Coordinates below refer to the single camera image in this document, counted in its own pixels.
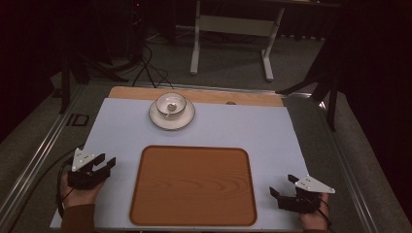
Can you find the person's right hand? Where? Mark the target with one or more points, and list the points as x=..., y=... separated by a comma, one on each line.
x=313, y=220

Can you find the black tripod stand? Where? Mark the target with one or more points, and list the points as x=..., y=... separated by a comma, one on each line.
x=330, y=97

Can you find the black floor bracket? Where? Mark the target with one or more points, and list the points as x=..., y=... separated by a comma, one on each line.
x=77, y=120

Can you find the aluminium rail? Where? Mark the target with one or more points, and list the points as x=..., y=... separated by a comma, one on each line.
x=353, y=174
x=226, y=88
x=35, y=152

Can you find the person's left hand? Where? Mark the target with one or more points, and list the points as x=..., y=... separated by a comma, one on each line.
x=79, y=195

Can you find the white saucer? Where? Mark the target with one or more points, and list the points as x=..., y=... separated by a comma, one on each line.
x=171, y=122

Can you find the black metal stand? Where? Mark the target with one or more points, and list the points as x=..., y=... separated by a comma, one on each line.
x=66, y=84

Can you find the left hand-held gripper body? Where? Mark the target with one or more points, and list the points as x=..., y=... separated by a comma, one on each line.
x=85, y=178

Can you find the white table mat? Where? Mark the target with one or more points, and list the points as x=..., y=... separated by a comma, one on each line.
x=275, y=139

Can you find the dark equipment rack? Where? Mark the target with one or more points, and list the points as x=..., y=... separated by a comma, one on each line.
x=137, y=29

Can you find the small white spoon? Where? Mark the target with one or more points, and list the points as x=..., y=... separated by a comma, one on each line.
x=170, y=108

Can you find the white desk frame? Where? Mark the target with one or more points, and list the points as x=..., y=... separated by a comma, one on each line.
x=236, y=26

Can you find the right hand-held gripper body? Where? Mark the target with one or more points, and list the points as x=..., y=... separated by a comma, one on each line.
x=301, y=199

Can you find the white cup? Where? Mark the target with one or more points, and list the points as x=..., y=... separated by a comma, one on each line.
x=171, y=104

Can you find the brown wooden tray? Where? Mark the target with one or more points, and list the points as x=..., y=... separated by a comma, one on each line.
x=193, y=186

